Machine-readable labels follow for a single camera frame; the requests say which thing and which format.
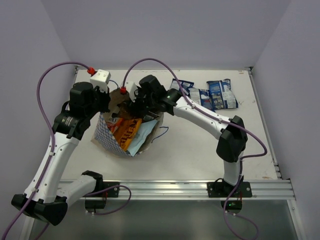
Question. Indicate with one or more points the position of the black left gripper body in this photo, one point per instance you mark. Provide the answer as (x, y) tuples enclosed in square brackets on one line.
[(104, 100)]

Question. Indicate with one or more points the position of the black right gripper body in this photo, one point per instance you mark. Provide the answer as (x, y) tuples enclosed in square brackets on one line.
[(143, 103)]

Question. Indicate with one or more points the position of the blue white snack packet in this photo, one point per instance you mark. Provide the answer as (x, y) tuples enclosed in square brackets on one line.
[(183, 85)]

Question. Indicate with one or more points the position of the checkered blue paper bag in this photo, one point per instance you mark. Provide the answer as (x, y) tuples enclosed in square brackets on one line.
[(102, 135)]

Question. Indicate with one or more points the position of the orange snack packet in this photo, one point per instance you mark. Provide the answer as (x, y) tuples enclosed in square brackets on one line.
[(126, 132)]

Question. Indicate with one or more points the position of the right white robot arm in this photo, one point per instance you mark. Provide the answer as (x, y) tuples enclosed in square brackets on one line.
[(229, 132)]

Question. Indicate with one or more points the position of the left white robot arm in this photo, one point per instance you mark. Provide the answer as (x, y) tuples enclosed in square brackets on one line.
[(42, 199)]

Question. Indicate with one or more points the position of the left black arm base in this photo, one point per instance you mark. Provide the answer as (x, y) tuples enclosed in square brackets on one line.
[(98, 201)]

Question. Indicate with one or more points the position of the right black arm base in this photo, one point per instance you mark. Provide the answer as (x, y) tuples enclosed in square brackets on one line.
[(220, 189)]

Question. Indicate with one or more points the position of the light blue snack packet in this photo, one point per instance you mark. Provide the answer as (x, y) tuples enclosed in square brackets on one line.
[(140, 137)]

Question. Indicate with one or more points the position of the small orange white packet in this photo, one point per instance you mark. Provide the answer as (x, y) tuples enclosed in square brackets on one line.
[(114, 123)]

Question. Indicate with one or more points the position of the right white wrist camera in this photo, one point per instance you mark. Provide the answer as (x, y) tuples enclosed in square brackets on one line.
[(129, 88)]

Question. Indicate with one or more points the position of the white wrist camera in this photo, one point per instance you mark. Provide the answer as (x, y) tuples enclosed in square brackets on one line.
[(129, 88), (101, 79)]

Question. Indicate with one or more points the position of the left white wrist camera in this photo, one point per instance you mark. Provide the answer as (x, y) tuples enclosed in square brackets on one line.
[(101, 79)]

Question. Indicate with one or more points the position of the aluminium front rail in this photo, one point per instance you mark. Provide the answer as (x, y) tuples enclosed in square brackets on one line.
[(171, 190)]

